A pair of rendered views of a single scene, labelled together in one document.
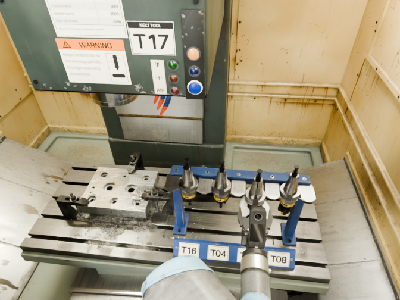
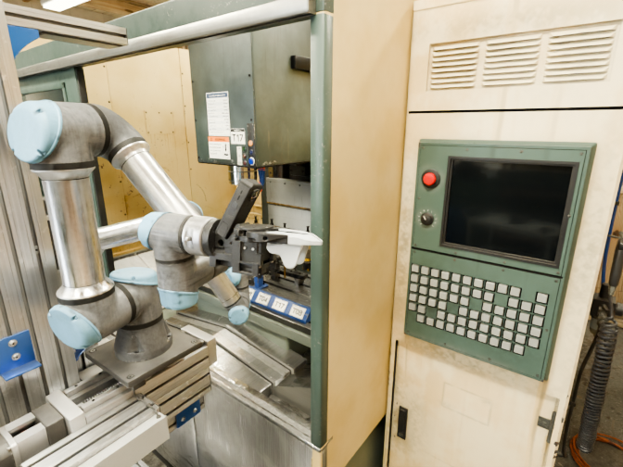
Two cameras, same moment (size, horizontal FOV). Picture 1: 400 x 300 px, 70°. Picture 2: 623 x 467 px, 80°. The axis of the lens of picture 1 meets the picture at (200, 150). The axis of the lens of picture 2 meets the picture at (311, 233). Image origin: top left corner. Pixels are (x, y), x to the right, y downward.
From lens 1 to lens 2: 1.35 m
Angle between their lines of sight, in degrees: 35
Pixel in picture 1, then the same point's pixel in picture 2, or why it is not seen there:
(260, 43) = not seen: hidden behind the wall
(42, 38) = (204, 136)
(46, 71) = (203, 152)
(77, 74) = (212, 153)
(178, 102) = (306, 220)
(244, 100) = not seen: hidden behind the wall
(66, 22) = (212, 129)
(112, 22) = (225, 129)
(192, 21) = (250, 128)
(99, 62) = (220, 147)
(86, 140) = not seen: hidden behind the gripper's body
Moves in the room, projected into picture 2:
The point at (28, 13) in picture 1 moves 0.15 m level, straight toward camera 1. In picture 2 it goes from (202, 125) to (193, 125)
